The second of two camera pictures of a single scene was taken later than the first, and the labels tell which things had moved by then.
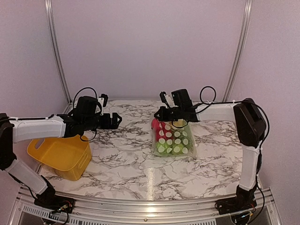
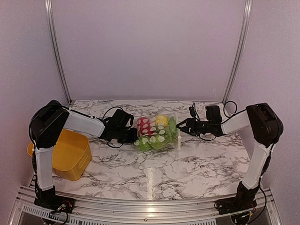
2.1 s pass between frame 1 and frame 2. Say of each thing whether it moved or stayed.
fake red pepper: moved
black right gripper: moved
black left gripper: moved
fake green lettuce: moved
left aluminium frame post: stayed
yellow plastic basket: stayed
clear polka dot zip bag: moved
